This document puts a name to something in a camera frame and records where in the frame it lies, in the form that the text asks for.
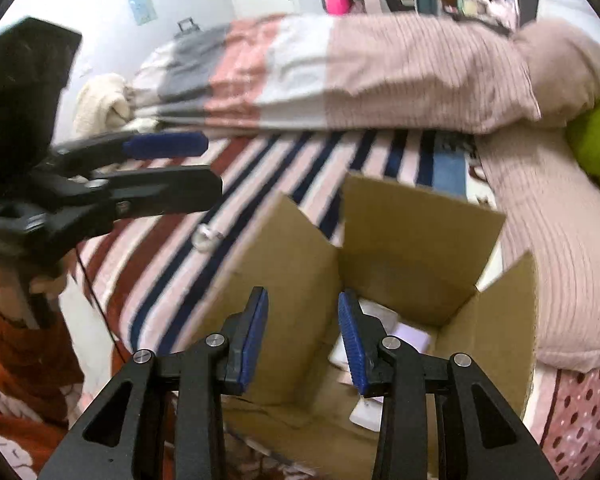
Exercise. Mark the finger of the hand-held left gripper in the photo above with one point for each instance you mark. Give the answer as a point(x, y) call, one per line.
point(170, 192)
point(165, 144)

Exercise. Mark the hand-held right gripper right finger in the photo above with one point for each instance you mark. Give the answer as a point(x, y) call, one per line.
point(352, 345)

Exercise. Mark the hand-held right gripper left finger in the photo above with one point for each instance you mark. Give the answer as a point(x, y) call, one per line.
point(254, 342)

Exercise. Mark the brown cardboard box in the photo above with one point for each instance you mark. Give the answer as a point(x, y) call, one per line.
point(300, 270)

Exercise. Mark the person's left hand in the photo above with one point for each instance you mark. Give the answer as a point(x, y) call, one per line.
point(50, 285)

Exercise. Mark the white flat packet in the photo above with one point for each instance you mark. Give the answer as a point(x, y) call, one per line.
point(339, 355)
point(367, 412)
point(377, 315)

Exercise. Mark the small white plastic object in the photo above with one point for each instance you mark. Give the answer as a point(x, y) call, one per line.
point(207, 237)

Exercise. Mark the lavender flat packet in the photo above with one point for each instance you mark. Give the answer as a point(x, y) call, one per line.
point(411, 338)

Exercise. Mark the striped pink navy bed sheet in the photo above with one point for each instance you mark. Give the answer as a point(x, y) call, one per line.
point(180, 260)

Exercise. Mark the cream fluffy blanket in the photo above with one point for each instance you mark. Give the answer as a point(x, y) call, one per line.
point(105, 105)

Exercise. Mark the colour block striped quilt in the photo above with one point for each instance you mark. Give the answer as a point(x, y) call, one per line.
point(360, 75)

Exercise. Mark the pink striped pillow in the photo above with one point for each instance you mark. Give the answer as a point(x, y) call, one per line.
point(550, 220)

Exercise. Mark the pink polka dot cloth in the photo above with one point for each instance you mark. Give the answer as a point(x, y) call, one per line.
point(580, 415)

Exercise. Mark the red white patterned clothing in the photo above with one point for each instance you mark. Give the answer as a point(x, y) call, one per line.
point(15, 440)

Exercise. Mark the green cushion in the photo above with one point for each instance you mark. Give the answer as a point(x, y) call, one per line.
point(597, 145)

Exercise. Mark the light blue wall poster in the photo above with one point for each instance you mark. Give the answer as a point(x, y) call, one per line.
point(141, 8)

